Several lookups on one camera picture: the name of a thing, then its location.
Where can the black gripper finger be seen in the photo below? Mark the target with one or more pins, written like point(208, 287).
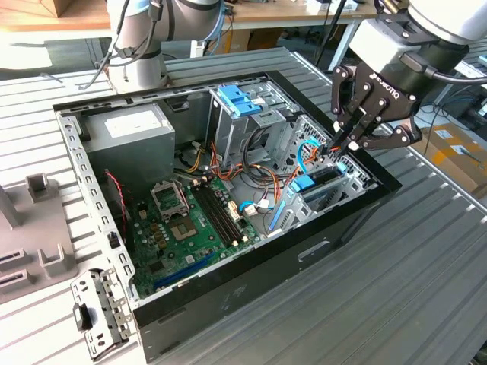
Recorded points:
point(407, 135)
point(342, 87)

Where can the hard disk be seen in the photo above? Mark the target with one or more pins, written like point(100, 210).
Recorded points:
point(302, 184)

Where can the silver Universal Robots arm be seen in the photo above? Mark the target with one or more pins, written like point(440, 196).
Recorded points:
point(133, 64)

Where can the silver metal disk bay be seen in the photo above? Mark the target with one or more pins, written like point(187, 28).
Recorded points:
point(293, 213)

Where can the labelled cardboard box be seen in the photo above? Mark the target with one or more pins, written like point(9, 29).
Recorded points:
point(449, 167)

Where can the black tripod pole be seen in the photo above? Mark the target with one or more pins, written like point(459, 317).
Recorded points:
point(331, 32)

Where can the black floor device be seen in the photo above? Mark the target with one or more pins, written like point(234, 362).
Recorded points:
point(472, 110)

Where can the white box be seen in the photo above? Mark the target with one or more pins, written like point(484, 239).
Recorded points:
point(316, 4)

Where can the brown cardboard box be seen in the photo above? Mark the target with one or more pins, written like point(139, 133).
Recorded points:
point(262, 38)

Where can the blue plastic drive latch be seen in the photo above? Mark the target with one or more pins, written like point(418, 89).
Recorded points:
point(236, 99)

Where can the grey metal drive cage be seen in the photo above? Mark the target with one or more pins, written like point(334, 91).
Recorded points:
point(232, 133)

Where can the black RAM slot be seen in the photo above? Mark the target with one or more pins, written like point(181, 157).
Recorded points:
point(209, 213)
point(226, 213)
point(220, 213)
point(215, 213)

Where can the green motherboard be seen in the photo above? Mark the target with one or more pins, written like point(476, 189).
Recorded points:
point(205, 232)

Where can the CPU socket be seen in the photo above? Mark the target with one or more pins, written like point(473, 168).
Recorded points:
point(182, 230)

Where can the black open PC case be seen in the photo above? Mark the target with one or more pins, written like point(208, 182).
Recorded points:
point(247, 289)

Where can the grey power supply unit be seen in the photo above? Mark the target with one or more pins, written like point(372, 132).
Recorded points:
point(129, 152)

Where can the blue expansion slot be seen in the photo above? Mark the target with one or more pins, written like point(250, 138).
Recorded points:
point(182, 272)

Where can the cardboard box on desk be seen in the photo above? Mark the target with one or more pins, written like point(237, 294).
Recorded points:
point(62, 7)

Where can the grey parts rack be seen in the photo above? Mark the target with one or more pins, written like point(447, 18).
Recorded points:
point(42, 224)

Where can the black plastic latch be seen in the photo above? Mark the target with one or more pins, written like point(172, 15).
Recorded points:
point(81, 317)

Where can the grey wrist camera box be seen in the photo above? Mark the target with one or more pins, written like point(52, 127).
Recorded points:
point(380, 45)

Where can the black camera bracket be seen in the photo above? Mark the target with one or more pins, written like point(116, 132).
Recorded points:
point(392, 9)

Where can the white frame slat table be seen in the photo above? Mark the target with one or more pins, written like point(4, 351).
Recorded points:
point(477, 66)

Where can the wooden desk white frame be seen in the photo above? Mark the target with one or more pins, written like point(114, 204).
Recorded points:
point(289, 13)
point(38, 21)

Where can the small black case switch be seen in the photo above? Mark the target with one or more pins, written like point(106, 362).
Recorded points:
point(113, 240)

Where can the silver slot bracket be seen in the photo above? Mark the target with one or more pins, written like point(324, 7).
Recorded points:
point(88, 280)

